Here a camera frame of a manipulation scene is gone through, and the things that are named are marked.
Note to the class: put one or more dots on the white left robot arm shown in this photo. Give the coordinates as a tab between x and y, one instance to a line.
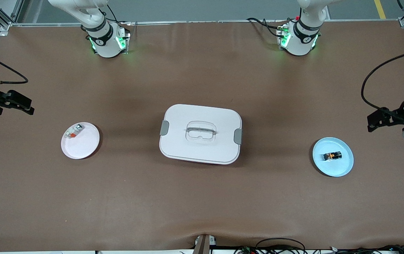
300	38

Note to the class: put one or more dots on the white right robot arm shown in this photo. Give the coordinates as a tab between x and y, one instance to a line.
106	42

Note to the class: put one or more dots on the white lidded storage box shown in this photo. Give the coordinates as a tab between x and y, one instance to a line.
202	151

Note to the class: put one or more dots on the light blue round plate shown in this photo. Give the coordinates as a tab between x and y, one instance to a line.
339	167

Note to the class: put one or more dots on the pale pink round plate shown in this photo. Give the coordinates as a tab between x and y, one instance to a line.
82	144

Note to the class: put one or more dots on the aluminium table edge rail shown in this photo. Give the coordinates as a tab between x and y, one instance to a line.
205	22

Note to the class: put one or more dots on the brown post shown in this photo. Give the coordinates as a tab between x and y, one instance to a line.
202	245

